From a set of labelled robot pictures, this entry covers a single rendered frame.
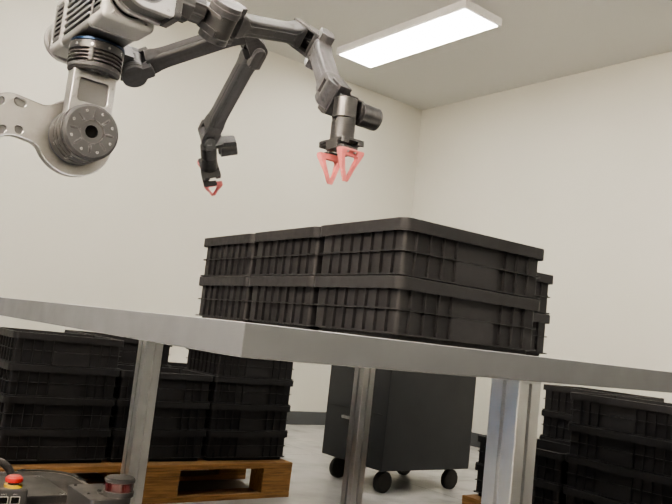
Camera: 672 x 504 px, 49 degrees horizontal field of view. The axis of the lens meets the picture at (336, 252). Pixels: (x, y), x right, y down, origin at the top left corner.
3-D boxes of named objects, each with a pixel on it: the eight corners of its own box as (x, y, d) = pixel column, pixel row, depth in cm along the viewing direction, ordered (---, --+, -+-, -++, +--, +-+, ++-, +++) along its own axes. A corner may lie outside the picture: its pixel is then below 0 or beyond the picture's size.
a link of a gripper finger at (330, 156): (335, 188, 182) (339, 150, 183) (353, 185, 176) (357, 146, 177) (312, 182, 178) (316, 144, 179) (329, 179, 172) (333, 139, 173)
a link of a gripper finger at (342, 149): (344, 186, 179) (348, 148, 180) (362, 183, 173) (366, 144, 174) (321, 180, 175) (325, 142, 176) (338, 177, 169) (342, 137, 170)
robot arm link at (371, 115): (314, 105, 184) (331, 74, 181) (349, 117, 191) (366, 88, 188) (334, 129, 176) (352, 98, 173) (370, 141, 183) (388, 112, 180)
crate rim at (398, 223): (404, 228, 137) (406, 216, 137) (316, 236, 162) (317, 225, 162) (547, 261, 159) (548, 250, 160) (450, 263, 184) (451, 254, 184)
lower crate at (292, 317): (305, 331, 159) (311, 275, 161) (241, 324, 184) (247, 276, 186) (442, 346, 182) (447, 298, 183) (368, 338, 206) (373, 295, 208)
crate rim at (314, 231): (316, 236, 162) (317, 225, 162) (251, 242, 186) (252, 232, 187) (450, 263, 184) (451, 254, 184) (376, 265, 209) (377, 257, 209)
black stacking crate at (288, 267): (311, 280, 161) (317, 228, 162) (247, 280, 185) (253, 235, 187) (445, 302, 183) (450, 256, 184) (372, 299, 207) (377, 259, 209)
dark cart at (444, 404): (375, 496, 337) (395, 299, 347) (316, 475, 372) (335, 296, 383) (466, 491, 375) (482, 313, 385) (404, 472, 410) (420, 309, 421)
